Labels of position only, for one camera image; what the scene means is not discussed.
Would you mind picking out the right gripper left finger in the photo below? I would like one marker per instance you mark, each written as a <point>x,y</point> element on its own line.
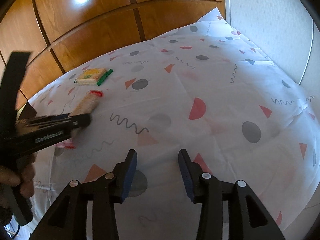
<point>112,188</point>

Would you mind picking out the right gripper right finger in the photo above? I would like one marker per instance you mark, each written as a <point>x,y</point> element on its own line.
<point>203,188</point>

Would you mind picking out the yellow cracker packet green ends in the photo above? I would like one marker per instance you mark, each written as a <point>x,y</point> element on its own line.
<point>93,77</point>

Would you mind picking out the left hand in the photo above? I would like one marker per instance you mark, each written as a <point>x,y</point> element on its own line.
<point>24,180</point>

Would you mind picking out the gold tin box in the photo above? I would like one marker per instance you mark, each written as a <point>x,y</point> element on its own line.
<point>26,112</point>

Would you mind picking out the patterned white tablecloth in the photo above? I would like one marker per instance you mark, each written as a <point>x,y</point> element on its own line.
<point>205,88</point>

